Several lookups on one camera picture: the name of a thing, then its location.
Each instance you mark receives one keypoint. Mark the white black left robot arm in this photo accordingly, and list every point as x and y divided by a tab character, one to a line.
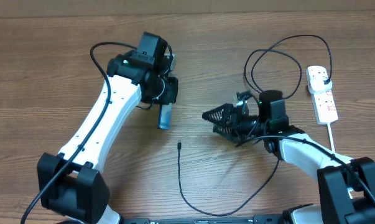
71	182

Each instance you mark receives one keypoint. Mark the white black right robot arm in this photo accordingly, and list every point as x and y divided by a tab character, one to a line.
346	186

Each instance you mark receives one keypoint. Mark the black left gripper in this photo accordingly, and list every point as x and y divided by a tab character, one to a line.
170	95

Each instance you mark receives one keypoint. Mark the white charger plug adapter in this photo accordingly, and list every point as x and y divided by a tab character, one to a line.
319	85

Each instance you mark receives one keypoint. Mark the black mounting rail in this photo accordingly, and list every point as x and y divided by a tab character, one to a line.
256	219

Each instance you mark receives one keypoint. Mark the Samsung Galaxy smartphone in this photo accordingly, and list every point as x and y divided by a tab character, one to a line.
165	114

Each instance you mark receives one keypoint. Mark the white power strip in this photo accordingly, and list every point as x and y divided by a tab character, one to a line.
323	103

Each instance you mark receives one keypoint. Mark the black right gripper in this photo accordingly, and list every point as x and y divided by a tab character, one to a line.
228	110

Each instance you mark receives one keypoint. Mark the cardboard backdrop panel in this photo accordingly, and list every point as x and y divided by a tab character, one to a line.
71	8

